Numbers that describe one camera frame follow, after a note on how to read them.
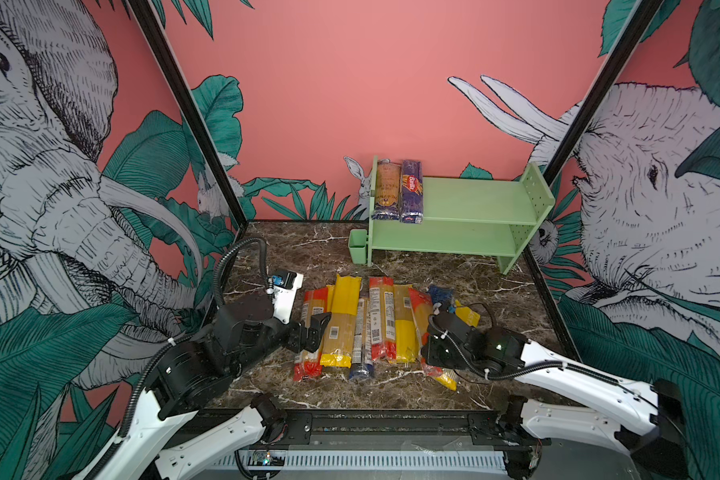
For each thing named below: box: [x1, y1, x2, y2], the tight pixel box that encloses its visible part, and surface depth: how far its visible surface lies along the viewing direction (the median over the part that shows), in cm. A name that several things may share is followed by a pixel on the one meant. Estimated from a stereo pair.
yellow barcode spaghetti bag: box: [394, 284, 420, 364], surface depth 89 cm
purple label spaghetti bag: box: [350, 295, 374, 380], surface depth 87 cm
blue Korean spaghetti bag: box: [428, 284, 453, 304], surface depth 99 cm
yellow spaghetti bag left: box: [320, 274, 362, 368], surface depth 90 cm
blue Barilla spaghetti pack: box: [401, 160, 424, 225], surface depth 87 cm
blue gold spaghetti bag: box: [371, 158, 402, 220], surface depth 88 cm
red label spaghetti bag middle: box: [369, 277, 396, 361], surface depth 90 cm
